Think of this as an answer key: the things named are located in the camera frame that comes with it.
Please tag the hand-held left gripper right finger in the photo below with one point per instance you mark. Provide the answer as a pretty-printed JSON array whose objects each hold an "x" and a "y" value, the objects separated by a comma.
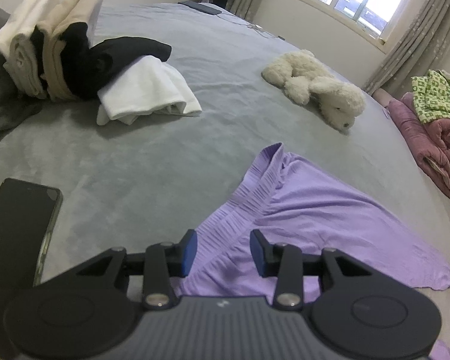
[{"x": 257, "y": 253}]

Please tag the white folded garment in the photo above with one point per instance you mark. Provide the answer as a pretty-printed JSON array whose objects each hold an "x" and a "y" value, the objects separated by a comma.
[{"x": 150, "y": 90}]

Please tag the black smartphone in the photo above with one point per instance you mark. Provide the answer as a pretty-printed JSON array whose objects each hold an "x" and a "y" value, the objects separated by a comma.
[{"x": 15, "y": 232}]

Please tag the pink folded quilt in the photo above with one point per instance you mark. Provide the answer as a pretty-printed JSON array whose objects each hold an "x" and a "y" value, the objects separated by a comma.
[{"x": 435, "y": 146}]

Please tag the beige folded garment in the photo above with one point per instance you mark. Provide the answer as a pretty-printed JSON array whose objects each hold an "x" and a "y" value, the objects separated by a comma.
[{"x": 71, "y": 5}]

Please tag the purple pants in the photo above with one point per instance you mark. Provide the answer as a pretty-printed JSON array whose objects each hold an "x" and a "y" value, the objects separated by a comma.
[{"x": 315, "y": 217}]

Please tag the white folded shirt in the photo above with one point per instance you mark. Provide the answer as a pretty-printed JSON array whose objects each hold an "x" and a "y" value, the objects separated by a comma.
[{"x": 26, "y": 11}]

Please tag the white plush dog toy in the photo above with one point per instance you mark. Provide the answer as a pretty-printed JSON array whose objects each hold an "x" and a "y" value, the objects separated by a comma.
[{"x": 322, "y": 86}]

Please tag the green patterned blanket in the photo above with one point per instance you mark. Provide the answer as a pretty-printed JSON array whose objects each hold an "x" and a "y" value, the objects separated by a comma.
[{"x": 438, "y": 97}]

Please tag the dark tablet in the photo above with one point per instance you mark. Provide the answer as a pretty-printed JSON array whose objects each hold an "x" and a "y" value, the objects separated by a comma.
[{"x": 200, "y": 7}]

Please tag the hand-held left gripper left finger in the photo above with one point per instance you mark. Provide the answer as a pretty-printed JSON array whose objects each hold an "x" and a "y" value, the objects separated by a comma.
[{"x": 188, "y": 255}]

